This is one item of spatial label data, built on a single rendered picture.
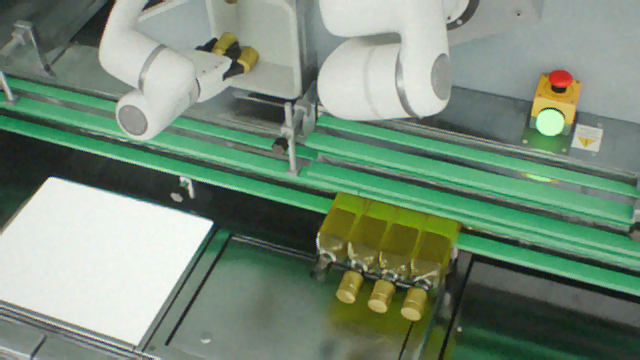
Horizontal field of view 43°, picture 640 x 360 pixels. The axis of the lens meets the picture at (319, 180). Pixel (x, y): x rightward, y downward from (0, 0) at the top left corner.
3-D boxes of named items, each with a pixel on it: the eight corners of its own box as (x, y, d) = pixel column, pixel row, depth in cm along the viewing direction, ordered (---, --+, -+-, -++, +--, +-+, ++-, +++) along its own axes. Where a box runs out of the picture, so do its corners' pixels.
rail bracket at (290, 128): (301, 146, 158) (275, 190, 150) (295, 77, 146) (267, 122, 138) (315, 149, 157) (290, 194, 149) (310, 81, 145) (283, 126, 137)
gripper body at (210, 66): (148, 103, 133) (182, 76, 142) (204, 115, 130) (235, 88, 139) (145, 60, 129) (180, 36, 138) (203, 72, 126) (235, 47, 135)
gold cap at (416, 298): (407, 297, 139) (400, 317, 136) (408, 284, 137) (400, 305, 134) (427, 302, 138) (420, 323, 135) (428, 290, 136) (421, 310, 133)
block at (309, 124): (313, 115, 161) (299, 138, 157) (310, 78, 154) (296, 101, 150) (330, 119, 160) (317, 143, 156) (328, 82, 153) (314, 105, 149)
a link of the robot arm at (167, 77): (124, 45, 113) (183, 76, 112) (163, 20, 122) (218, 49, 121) (106, 129, 122) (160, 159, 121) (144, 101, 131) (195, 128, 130)
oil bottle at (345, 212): (352, 180, 160) (312, 262, 147) (352, 160, 156) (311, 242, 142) (380, 187, 159) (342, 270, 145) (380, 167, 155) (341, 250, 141)
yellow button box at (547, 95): (536, 101, 147) (528, 128, 142) (542, 68, 141) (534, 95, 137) (575, 109, 145) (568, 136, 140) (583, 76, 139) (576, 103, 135)
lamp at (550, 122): (536, 124, 141) (532, 135, 139) (540, 104, 138) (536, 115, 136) (562, 130, 140) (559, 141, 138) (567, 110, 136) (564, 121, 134)
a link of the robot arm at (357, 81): (347, 13, 115) (297, 76, 105) (432, 1, 108) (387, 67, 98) (370, 71, 120) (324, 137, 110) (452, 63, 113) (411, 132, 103)
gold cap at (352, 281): (344, 280, 143) (335, 300, 140) (343, 268, 140) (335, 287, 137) (363, 286, 142) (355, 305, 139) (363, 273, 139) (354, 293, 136)
